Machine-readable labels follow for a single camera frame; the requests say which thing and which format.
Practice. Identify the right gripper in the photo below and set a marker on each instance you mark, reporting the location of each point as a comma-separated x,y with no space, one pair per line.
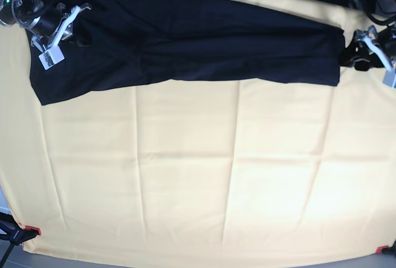
55,25

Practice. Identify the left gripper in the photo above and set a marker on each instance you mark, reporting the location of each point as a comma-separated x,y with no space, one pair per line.
370,48

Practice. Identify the dark navy T-shirt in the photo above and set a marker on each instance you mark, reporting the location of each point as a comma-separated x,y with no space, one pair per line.
124,43

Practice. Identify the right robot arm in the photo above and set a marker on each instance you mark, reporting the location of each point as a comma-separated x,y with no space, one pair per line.
21,12

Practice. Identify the yellow table cloth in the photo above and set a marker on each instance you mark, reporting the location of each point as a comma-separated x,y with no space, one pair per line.
200,174

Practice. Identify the red blue clamp left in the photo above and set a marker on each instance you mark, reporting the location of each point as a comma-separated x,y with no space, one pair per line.
12,233

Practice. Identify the red clamp right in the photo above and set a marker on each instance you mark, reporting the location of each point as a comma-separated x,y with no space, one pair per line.
387,250

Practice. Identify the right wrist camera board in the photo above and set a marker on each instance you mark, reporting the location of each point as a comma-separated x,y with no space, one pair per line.
51,57

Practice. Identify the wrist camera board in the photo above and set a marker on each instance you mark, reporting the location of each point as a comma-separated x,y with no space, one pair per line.
51,57
390,79

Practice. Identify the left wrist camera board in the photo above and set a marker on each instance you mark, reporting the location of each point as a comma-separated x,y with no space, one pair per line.
390,79

